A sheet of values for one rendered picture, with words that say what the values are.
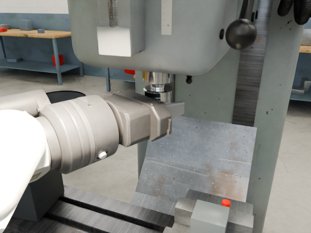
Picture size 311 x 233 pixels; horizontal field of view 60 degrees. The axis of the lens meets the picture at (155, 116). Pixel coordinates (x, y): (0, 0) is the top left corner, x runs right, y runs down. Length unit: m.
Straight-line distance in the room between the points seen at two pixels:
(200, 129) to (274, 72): 0.26
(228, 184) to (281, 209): 1.48
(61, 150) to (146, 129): 0.12
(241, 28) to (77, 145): 0.21
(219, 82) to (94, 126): 0.52
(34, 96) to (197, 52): 0.20
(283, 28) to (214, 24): 0.46
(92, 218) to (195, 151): 0.35
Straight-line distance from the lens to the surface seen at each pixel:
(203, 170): 0.83
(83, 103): 0.34
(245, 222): 0.56
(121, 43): 0.29
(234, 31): 0.28
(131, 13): 0.29
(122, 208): 0.73
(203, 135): 0.83
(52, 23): 6.14
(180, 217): 0.58
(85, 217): 0.73
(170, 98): 0.42
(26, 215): 0.75
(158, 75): 0.40
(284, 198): 2.39
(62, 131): 0.31
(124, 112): 0.35
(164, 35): 0.31
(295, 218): 2.24
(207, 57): 0.31
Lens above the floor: 1.39
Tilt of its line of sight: 23 degrees down
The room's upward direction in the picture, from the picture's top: straight up
